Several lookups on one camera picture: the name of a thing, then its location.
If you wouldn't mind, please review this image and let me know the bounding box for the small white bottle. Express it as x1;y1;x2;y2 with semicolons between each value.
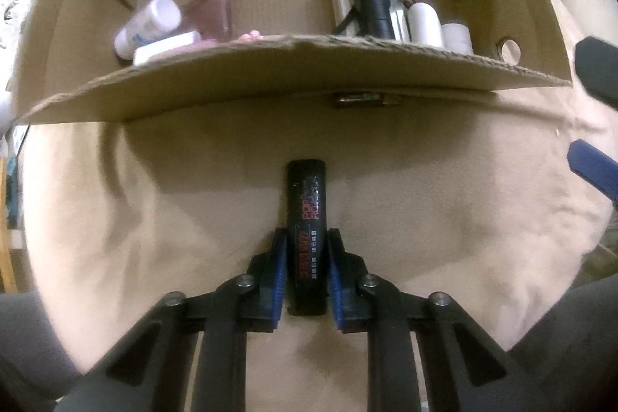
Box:
113;0;183;60

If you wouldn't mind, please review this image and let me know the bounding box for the white pill bottle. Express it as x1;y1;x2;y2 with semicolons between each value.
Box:
440;22;473;56

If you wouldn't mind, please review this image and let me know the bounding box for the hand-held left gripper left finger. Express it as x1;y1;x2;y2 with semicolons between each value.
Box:
58;226;288;412

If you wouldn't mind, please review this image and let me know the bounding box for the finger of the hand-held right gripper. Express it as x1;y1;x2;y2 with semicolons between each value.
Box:
566;139;618;203
574;36;618;109

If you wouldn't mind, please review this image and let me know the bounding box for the white rectangular block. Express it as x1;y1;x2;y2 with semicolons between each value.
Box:
132;31;202;66

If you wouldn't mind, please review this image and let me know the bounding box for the white cylinder tube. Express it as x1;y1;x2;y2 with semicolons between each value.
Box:
408;1;444;47

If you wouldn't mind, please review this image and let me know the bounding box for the black tube with red print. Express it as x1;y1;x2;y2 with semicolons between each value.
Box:
285;158;330;317

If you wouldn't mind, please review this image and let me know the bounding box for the cardboard box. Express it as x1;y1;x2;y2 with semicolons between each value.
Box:
10;0;575;125

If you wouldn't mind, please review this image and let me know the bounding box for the beige bedsheet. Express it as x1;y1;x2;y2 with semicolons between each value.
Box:
14;0;618;412

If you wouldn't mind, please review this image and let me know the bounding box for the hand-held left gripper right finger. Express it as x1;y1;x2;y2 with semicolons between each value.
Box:
326;227;537;412

